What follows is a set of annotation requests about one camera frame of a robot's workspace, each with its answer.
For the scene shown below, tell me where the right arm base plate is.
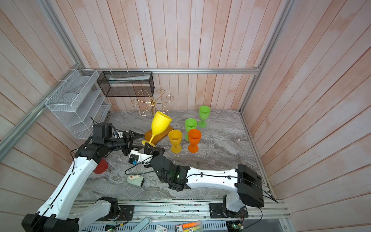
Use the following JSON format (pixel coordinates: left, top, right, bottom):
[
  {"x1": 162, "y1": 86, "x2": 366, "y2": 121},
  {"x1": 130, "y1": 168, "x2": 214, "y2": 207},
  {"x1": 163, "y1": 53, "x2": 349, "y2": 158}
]
[{"x1": 209, "y1": 203, "x2": 248, "y2": 219}]

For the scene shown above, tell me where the box of coloured items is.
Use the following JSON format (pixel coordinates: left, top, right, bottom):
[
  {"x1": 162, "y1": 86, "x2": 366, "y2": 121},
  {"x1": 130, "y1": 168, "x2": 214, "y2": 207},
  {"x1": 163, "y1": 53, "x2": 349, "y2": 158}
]
[{"x1": 175, "y1": 221, "x2": 203, "y2": 232}]

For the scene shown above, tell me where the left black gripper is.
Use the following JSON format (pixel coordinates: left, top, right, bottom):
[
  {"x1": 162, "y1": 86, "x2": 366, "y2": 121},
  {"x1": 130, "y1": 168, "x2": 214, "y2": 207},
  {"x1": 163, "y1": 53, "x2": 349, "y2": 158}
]
[{"x1": 105, "y1": 130, "x2": 146, "y2": 156}]

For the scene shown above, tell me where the white wire mesh shelf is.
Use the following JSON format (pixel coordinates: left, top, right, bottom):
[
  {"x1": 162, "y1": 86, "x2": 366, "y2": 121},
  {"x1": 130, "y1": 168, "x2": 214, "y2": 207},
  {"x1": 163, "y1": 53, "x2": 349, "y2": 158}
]
[{"x1": 45, "y1": 69, "x2": 112, "y2": 140}]

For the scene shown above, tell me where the gold rack with wooden base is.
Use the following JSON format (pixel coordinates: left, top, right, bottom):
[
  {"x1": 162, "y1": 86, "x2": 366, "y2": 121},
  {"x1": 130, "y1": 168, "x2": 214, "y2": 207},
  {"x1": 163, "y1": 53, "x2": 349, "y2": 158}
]
[{"x1": 129, "y1": 89, "x2": 174, "y2": 145}]

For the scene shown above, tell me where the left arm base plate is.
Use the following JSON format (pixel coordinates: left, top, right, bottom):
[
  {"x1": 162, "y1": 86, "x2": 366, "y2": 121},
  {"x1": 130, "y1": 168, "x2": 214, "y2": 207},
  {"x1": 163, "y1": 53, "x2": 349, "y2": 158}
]
[{"x1": 98, "y1": 205, "x2": 135, "y2": 221}]

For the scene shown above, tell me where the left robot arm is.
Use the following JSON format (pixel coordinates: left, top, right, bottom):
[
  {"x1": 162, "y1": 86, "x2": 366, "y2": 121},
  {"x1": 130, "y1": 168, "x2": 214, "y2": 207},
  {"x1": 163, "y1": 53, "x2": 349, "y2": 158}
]
[{"x1": 21, "y1": 122, "x2": 144, "y2": 232}]

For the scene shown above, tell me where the black mesh basket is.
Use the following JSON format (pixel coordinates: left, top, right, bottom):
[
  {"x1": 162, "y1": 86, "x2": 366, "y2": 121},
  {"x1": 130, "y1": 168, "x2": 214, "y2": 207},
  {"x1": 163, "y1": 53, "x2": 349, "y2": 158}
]
[{"x1": 97, "y1": 71, "x2": 155, "y2": 97}]

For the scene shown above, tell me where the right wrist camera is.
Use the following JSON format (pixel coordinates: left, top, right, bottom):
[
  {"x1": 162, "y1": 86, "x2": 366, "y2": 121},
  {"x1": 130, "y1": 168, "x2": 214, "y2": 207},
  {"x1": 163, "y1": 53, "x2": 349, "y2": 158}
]
[{"x1": 128, "y1": 150, "x2": 154, "y2": 167}]

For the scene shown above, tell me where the yellow wine glass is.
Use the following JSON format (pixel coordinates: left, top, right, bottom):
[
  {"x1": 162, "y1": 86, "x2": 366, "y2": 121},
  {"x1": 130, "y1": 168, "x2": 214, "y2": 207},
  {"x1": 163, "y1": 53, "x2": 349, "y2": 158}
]
[
  {"x1": 142, "y1": 111, "x2": 173, "y2": 147},
  {"x1": 168, "y1": 130, "x2": 183, "y2": 154}
]

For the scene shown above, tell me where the aluminium front rail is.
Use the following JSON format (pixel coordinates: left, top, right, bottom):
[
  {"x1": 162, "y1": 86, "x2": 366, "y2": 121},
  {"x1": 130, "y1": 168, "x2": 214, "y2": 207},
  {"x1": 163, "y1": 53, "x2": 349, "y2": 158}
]
[{"x1": 118, "y1": 198, "x2": 291, "y2": 222}]

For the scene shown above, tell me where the orange wine glass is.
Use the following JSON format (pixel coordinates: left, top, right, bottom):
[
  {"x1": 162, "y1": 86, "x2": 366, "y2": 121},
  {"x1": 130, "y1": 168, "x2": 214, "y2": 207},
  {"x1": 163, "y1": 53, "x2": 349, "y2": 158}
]
[{"x1": 188, "y1": 129, "x2": 202, "y2": 153}]

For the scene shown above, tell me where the green wine glass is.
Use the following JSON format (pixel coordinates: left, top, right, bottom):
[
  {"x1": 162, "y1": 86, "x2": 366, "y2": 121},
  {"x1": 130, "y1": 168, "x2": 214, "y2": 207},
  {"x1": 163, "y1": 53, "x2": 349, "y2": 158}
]
[
  {"x1": 198, "y1": 105, "x2": 211, "y2": 128},
  {"x1": 185, "y1": 119, "x2": 198, "y2": 141}
]

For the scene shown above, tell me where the red pencil cup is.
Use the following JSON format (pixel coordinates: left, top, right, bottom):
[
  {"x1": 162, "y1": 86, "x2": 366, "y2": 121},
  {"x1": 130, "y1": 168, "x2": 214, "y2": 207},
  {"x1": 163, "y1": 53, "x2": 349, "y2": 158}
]
[{"x1": 93, "y1": 159, "x2": 109, "y2": 174}]

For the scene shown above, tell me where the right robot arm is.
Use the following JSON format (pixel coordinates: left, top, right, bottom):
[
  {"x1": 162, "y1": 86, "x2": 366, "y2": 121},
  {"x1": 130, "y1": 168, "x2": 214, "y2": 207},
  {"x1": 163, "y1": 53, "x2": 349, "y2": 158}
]
[{"x1": 145, "y1": 142, "x2": 264, "y2": 212}]

